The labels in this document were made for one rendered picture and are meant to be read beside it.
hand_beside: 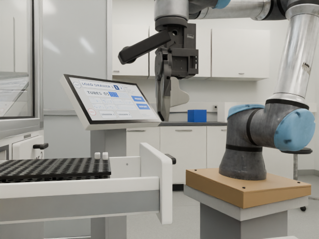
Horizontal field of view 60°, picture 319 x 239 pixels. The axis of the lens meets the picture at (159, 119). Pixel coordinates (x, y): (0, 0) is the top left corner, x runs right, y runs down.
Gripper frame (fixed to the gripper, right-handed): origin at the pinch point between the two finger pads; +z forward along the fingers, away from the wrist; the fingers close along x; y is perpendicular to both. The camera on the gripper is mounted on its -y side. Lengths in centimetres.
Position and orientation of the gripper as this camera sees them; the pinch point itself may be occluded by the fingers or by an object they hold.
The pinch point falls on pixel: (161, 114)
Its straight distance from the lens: 59.8
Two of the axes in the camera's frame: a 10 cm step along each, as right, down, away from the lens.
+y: 9.8, 0.0, 2.0
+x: -2.0, -0.2, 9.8
